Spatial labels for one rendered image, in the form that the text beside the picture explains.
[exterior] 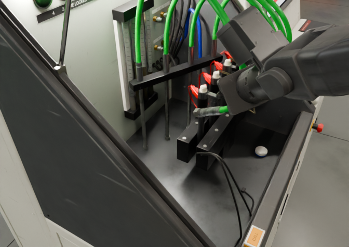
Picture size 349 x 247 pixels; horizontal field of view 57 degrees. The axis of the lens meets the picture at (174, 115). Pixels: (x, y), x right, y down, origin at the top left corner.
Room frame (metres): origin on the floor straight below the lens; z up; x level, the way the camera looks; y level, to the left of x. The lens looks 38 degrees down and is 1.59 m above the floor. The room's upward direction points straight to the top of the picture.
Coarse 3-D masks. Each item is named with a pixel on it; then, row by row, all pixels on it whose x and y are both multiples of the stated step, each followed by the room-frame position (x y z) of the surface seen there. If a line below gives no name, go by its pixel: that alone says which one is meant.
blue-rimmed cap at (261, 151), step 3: (258, 147) 0.79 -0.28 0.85; (261, 147) 0.79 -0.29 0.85; (264, 147) 0.79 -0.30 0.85; (255, 150) 0.78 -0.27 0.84; (258, 150) 0.78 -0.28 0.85; (261, 150) 0.78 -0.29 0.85; (264, 150) 0.78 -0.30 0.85; (258, 153) 0.76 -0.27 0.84; (261, 153) 0.76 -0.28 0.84; (264, 153) 0.76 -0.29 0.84; (258, 156) 0.76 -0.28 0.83; (261, 156) 0.76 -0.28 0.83; (264, 156) 0.76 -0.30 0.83
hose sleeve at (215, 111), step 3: (204, 108) 0.58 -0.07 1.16; (207, 108) 0.57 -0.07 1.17; (210, 108) 0.56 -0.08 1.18; (213, 108) 0.55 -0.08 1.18; (216, 108) 0.54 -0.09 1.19; (219, 108) 0.54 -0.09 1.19; (198, 111) 0.59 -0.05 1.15; (201, 111) 0.58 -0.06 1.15; (204, 111) 0.57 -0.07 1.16; (207, 111) 0.56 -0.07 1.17; (210, 111) 0.55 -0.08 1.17; (213, 111) 0.55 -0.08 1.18; (216, 111) 0.54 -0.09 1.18; (219, 111) 0.53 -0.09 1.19; (198, 114) 0.58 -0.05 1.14; (201, 114) 0.58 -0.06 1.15; (204, 114) 0.57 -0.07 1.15; (207, 114) 0.56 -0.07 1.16; (210, 114) 0.55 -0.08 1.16; (213, 114) 0.55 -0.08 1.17; (216, 114) 0.54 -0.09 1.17; (219, 114) 0.54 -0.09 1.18
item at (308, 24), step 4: (308, 20) 1.55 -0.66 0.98; (312, 20) 1.55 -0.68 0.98; (304, 24) 1.49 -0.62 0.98; (308, 24) 1.49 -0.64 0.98; (312, 24) 1.49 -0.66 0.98; (316, 24) 1.49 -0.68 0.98; (320, 24) 1.49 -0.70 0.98; (324, 24) 1.49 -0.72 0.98; (328, 24) 1.49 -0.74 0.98; (300, 28) 1.45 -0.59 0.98; (304, 28) 1.45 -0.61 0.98; (308, 28) 1.45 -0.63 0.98; (312, 28) 1.45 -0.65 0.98
